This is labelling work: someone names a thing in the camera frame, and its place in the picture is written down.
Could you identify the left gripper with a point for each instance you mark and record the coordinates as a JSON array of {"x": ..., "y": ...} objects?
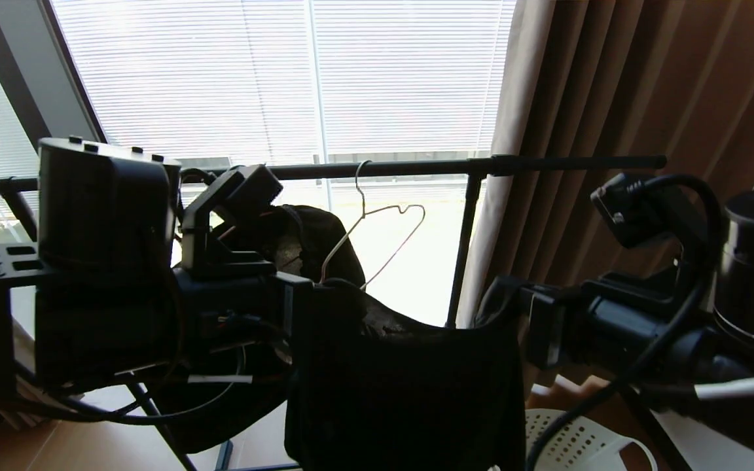
[{"x": 239, "y": 314}]

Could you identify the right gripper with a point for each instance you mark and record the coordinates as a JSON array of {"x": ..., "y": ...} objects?
[{"x": 612, "y": 327}]

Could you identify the black ribbed garment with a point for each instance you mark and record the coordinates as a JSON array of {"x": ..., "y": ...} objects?
[{"x": 331, "y": 248}]

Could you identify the pink clothes hanger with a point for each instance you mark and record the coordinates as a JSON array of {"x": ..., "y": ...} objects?
[{"x": 362, "y": 204}]

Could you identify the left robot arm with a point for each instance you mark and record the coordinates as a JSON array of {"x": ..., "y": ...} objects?
[{"x": 102, "y": 209}]

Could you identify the white laundry basket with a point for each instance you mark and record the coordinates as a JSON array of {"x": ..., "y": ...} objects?
[{"x": 573, "y": 445}]

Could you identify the black clothes rack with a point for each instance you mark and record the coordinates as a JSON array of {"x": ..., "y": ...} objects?
[{"x": 547, "y": 162}]

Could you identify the window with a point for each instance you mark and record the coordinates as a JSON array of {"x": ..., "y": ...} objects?
[{"x": 220, "y": 72}]

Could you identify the brown curtain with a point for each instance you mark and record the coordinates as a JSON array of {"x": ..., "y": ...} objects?
[{"x": 645, "y": 78}]

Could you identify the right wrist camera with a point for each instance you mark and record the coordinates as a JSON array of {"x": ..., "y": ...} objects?
[{"x": 632, "y": 209}]

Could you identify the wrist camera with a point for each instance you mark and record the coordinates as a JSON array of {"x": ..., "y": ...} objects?
[
  {"x": 632, "y": 209},
  {"x": 246, "y": 190}
]

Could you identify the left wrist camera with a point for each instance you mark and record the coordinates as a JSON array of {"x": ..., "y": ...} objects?
[{"x": 246, "y": 190}]

